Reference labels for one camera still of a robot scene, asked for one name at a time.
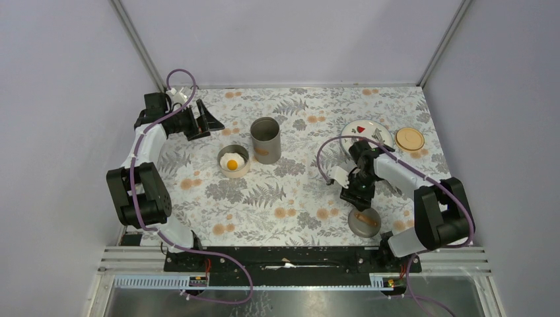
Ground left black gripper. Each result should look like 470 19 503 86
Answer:
168 99 223 141

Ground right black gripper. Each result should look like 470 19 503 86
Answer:
340 171 379 213

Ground grey lid with wooden knob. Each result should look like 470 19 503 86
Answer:
347 208 381 238

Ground toy fried egg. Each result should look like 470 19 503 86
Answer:
219 153 246 172

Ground grey cylindrical lunch container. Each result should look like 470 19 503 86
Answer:
250 117 281 164

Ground beige round lid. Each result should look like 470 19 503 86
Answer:
395 127 425 152

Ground metal food tongs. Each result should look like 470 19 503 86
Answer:
372 128 385 145

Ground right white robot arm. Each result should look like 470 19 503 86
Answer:
341 139 475 272

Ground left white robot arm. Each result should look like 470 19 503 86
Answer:
106 92 224 271

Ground round steel lunch bowl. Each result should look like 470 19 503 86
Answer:
217 145 250 178

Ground white patterned plate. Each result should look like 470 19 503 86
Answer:
339 120 394 155

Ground floral patterned table mat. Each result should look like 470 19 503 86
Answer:
158 87 450 246

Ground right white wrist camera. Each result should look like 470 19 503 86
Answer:
328 166 349 189

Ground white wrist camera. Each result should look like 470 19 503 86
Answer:
166 87 189 106
328 166 349 189

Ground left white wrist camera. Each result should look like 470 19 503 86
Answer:
166 87 189 106

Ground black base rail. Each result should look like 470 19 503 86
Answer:
164 246 422 287

